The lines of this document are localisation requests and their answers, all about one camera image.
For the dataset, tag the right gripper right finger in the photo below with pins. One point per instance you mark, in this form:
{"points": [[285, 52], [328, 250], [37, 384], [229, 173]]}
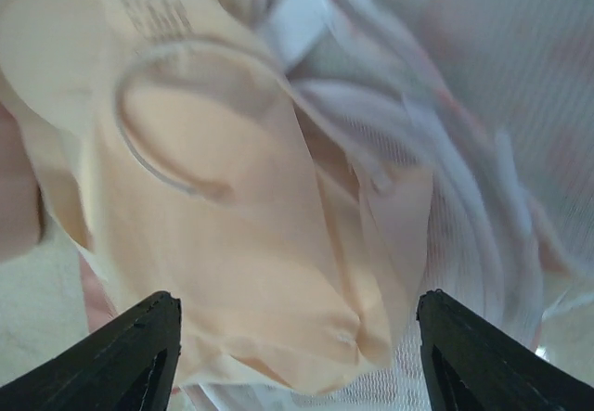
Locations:
{"points": [[468, 364]]}

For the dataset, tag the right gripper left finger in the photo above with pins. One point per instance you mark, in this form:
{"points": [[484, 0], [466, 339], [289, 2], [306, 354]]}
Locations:
{"points": [[128, 364]]}

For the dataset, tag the beige bra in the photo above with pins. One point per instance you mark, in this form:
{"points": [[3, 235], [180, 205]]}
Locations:
{"points": [[173, 151]]}

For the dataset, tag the floral bra laundry bag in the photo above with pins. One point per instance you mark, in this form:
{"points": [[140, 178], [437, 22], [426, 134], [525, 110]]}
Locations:
{"points": [[442, 135]]}

